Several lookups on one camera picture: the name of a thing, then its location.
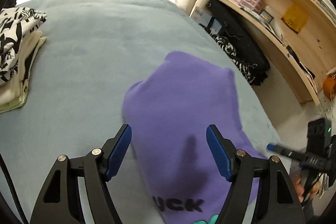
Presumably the pale green folded garment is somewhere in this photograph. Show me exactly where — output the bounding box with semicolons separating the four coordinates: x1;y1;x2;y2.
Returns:
0;77;30;113

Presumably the wooden shelf unit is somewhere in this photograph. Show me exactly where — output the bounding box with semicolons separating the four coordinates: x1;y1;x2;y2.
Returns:
189;0;336;106

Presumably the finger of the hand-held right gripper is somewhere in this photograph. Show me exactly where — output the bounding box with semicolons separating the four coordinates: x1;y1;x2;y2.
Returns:
267;144;305;161

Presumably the person's right hand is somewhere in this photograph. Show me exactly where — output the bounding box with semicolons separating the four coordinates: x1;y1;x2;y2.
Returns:
294;177;324;201

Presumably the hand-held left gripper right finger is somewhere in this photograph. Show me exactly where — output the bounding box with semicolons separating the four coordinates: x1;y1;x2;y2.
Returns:
206;124;306;224

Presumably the grey-blue bed blanket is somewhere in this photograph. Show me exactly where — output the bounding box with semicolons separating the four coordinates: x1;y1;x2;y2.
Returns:
0;0;282;224

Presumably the small colourful box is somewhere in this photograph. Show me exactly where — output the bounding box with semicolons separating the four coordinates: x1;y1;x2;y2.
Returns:
260;10;273;22

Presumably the yellow paper bag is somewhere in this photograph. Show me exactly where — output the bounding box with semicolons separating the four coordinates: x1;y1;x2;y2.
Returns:
282;4;309;34

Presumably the stack of folded clothes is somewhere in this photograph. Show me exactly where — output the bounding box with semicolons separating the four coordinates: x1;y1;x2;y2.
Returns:
0;7;48;86
0;30;47;109

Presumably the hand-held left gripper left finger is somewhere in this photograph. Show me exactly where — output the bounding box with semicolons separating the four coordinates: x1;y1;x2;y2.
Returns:
29;124;132;224

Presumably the white cardboard box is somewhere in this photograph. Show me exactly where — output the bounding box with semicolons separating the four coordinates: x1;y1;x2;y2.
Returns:
194;7;222;33

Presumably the orange bag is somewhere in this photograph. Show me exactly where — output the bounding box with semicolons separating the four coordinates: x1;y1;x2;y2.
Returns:
322;74;336;102

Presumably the black cable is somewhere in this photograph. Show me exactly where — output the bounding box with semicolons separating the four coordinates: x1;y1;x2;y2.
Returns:
0;156;27;224

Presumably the purple zip hoodie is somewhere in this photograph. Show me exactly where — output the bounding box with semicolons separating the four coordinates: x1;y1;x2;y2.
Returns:
122;51;269;224

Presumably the row of books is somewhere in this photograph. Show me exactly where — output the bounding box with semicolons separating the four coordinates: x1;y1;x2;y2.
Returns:
316;0;336;18

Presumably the black and white patterned cloth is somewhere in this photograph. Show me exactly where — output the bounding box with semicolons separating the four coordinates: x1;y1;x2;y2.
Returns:
213;34;259;84

